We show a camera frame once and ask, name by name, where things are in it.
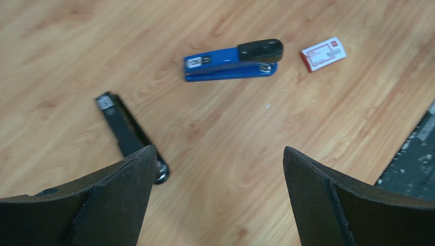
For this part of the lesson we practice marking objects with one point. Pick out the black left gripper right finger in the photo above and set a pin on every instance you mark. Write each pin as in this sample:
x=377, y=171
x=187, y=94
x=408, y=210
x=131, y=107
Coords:
x=333, y=208

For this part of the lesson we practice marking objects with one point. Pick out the blue stapler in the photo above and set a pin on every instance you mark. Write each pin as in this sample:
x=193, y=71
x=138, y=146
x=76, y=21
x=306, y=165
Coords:
x=248, y=60

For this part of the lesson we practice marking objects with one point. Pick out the white red staple box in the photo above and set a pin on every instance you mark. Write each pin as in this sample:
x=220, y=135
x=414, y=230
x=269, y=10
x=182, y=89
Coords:
x=323, y=54

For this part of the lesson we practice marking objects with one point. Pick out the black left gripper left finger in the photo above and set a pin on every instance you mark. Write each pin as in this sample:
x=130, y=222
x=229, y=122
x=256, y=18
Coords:
x=106, y=207

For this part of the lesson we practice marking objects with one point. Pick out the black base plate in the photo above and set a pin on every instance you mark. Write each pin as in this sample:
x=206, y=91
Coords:
x=411, y=171

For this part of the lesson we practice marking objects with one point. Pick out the black stapler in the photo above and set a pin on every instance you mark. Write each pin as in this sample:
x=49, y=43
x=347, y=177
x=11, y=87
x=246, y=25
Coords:
x=129, y=134

